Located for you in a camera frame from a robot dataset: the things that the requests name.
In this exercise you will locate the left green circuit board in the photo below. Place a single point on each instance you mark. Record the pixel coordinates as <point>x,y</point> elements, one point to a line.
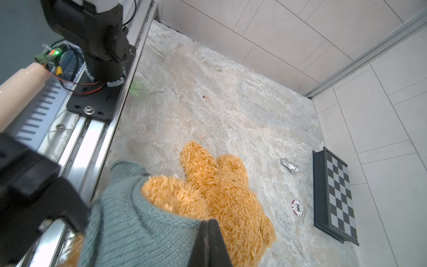
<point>52,54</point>

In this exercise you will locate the aluminium mounting rail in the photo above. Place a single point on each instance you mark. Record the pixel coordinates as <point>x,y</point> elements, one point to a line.
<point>80,146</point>

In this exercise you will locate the small metal nut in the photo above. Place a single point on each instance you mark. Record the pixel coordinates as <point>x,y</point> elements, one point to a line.
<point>297,207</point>

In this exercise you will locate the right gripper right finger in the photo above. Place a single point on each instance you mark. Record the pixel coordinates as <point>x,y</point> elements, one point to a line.
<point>209,249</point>

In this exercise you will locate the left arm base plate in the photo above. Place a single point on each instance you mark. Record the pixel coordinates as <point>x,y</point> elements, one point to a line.
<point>99,100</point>

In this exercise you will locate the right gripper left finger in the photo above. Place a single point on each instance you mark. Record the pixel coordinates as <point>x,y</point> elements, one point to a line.
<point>33,193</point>

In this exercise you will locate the tan teddy bear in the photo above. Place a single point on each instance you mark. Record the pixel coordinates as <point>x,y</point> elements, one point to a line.
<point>213,188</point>

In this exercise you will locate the grey-green teddy sweater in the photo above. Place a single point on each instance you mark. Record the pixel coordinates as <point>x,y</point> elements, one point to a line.
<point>126,230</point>

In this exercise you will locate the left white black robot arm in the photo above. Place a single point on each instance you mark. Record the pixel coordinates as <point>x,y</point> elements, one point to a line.
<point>97,28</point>

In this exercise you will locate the folded black white chessboard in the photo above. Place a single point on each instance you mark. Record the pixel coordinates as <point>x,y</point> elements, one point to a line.
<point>333,202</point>

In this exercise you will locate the small metal bolt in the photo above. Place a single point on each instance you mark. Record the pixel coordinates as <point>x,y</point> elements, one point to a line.
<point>292,167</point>

